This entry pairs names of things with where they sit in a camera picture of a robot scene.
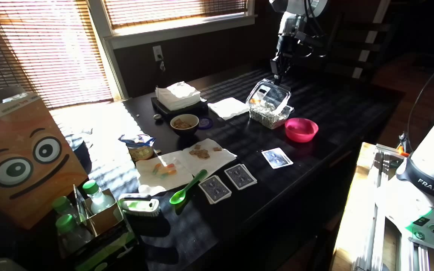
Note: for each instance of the green cap bottle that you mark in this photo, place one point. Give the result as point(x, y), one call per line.
point(98, 199)

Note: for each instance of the green plastic spoon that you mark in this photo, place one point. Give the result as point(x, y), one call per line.
point(181, 195)

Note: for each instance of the napkin with food left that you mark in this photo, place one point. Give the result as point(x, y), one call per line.
point(163, 174)

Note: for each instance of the playing card left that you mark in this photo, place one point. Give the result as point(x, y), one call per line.
point(214, 190)

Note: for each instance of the white napkin stack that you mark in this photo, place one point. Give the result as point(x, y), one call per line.
point(178, 95)

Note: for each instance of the napkin with food right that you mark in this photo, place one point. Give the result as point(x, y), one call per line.
point(208, 156)

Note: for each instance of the clear container with seeds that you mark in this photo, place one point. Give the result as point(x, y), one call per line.
point(268, 118)

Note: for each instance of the clear plastic lid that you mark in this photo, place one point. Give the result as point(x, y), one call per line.
point(266, 98)

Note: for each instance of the orange smiley face box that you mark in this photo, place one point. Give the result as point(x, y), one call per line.
point(36, 163)

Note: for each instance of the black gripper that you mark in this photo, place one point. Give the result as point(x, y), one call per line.
point(298, 38)

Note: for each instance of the wall power outlet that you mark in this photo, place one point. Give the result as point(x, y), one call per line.
point(156, 53)

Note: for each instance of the napkin with food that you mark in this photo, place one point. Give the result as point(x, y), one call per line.
point(163, 174)
point(208, 156)

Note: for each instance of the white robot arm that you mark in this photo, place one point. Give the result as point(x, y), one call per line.
point(407, 199)

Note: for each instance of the white paper napkin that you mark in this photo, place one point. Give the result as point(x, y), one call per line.
point(229, 107)

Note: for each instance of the dark bowl with food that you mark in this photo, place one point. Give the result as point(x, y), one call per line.
point(184, 126)

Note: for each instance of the small snack cup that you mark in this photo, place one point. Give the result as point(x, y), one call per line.
point(138, 147)

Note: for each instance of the pink plastic bowl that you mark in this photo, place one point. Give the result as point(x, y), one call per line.
point(300, 130)

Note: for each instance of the blue white card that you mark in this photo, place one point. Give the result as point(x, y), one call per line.
point(276, 159)

